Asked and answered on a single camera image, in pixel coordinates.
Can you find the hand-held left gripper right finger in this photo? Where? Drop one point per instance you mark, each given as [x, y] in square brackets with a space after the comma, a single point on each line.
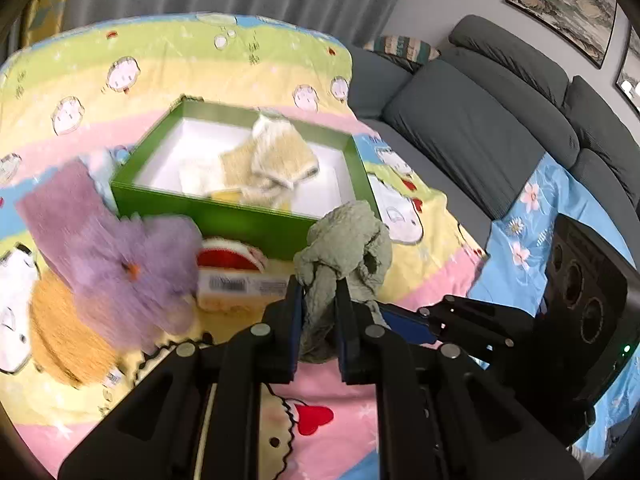
[342, 320]

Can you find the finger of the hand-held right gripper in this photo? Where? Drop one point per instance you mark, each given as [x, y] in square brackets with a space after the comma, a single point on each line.
[405, 325]

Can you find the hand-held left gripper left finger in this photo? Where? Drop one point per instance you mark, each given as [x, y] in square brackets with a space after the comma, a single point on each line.
[295, 312]

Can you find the green cloth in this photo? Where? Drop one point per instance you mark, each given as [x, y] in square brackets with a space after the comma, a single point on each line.
[345, 240]

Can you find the green cardboard box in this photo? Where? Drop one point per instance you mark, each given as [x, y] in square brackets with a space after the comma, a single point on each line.
[200, 215]

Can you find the purple plush cloth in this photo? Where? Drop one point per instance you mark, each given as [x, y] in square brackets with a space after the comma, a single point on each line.
[145, 270]

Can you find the orange round fluffy cloth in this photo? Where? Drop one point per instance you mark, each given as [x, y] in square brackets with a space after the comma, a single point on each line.
[65, 330]

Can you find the red and white plush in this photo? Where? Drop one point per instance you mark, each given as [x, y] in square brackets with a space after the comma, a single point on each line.
[225, 255]

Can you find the black device with round holes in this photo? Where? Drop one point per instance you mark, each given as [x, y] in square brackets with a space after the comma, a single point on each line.
[520, 220]

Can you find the beige fluffy cloth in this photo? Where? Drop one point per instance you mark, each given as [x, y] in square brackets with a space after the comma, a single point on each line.
[280, 155]

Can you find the white fluffy cloth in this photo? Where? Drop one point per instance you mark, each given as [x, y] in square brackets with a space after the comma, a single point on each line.
[200, 177]

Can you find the grey sofa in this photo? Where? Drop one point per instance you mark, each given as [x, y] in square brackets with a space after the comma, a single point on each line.
[460, 120]

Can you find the small framed picture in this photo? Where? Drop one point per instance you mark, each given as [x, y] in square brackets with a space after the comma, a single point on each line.
[631, 77]

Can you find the cartoon printed blanket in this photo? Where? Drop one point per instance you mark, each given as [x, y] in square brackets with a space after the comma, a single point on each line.
[200, 60]

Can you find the striped cushion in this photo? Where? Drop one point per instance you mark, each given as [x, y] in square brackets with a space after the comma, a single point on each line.
[402, 46]

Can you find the large framed landscape picture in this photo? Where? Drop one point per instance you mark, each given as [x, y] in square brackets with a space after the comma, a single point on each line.
[565, 5]

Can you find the yellow patterned cushion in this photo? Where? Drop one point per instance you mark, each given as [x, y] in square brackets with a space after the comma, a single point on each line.
[47, 5]

